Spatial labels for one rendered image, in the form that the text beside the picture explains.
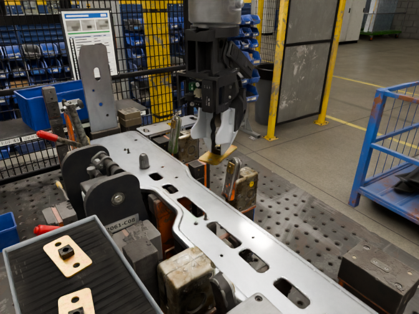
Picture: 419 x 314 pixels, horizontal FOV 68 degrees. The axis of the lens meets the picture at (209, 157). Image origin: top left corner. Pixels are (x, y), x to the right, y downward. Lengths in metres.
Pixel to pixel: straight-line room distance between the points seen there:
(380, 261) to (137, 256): 0.47
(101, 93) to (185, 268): 0.92
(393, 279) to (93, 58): 1.15
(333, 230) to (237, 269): 0.70
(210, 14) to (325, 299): 0.52
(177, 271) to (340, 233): 0.85
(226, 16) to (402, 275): 0.56
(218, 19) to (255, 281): 0.48
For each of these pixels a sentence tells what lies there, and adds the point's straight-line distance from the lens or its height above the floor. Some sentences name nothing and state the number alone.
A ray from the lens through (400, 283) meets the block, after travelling 0.71.
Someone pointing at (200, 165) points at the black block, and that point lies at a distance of 1.05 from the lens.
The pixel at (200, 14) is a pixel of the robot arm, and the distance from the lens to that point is 0.46.
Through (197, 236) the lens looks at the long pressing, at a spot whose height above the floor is 1.00.
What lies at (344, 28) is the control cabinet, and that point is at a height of 0.52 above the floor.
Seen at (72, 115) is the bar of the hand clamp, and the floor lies 1.18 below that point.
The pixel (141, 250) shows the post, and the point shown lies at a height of 1.10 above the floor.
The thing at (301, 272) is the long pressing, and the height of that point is 1.00.
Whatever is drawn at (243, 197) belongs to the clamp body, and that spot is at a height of 0.98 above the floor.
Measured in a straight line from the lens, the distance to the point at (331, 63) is 4.19.
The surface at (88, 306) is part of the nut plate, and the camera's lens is 0.44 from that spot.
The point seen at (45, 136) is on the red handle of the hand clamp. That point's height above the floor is 1.13.
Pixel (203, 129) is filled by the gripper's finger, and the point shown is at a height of 1.29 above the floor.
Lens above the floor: 1.49
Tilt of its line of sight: 27 degrees down
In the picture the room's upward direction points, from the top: straight up
